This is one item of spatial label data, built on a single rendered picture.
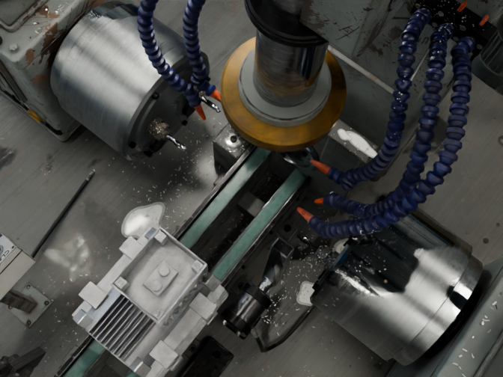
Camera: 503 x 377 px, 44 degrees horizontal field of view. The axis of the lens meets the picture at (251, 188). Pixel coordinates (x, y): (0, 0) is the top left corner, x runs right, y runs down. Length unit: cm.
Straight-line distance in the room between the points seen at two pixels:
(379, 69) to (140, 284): 53
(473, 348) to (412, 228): 21
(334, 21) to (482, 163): 95
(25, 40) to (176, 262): 47
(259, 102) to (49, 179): 71
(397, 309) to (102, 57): 65
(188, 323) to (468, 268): 47
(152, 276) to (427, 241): 45
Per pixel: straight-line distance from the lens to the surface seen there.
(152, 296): 103
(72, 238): 140
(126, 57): 112
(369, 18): 60
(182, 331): 107
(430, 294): 102
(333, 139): 108
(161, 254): 104
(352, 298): 103
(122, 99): 111
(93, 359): 123
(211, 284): 105
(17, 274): 114
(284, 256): 90
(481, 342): 104
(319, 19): 65
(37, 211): 144
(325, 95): 87
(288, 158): 125
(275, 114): 85
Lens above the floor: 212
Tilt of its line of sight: 72 degrees down
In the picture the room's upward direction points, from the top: 7 degrees clockwise
